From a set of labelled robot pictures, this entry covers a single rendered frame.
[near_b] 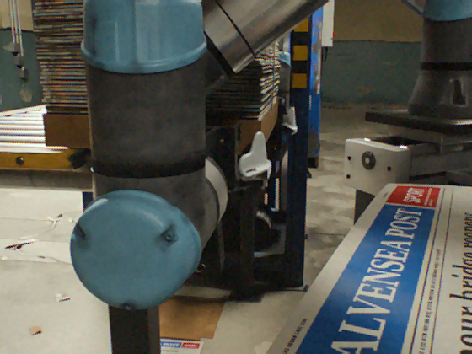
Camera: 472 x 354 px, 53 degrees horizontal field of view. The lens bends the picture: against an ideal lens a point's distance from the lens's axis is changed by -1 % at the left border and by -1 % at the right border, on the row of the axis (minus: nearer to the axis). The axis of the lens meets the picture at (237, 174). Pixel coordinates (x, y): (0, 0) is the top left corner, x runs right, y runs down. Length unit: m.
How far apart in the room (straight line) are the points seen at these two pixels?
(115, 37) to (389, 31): 9.19
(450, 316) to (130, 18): 0.21
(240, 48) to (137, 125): 0.16
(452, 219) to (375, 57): 9.10
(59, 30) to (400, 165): 0.56
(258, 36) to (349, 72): 8.92
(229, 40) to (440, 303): 0.28
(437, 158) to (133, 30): 0.71
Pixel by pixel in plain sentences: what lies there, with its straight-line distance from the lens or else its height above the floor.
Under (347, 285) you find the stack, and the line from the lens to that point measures 0.20.
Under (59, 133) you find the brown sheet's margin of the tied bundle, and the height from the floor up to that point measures 0.83.
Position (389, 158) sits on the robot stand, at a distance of 0.85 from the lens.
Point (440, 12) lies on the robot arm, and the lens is 0.97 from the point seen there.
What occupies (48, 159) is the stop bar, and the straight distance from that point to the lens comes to 0.56.
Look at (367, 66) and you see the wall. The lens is 9.36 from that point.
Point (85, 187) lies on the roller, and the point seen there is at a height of 0.76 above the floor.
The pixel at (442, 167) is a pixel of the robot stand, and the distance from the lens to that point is 0.93.
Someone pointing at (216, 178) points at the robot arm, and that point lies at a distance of 0.39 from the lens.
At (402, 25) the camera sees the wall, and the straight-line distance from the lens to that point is 9.48.
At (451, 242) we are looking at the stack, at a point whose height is 0.83.
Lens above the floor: 0.92
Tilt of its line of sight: 13 degrees down
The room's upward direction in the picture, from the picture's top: straight up
